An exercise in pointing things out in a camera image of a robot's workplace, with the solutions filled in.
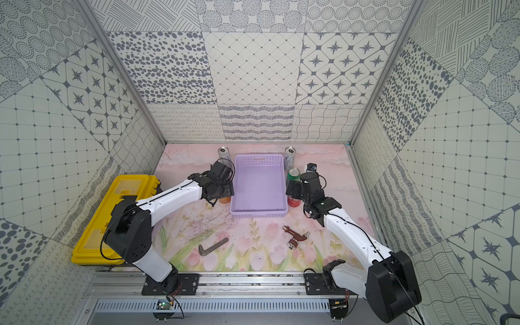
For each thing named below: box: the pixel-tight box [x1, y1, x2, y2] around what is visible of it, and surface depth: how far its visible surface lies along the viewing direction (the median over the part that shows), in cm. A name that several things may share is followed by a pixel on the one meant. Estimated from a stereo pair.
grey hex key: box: [198, 237, 229, 256], surface depth 84 cm
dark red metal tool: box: [283, 225, 311, 250], surface depth 86 cm
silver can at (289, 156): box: [283, 146, 296, 168], surface depth 101 cm
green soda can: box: [287, 167, 301, 181], surface depth 97 cm
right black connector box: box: [328, 298, 349, 320], surface depth 73 cm
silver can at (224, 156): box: [218, 146, 233, 167], surface depth 100 cm
